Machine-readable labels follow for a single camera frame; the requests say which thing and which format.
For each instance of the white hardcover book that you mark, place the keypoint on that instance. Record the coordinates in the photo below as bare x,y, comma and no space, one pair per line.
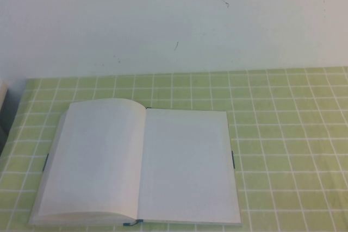
108,161

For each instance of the green checked tablecloth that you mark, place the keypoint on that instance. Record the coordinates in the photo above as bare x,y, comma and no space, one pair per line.
285,134

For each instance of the white board with beige edge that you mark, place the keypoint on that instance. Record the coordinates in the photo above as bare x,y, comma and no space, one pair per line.
2,93

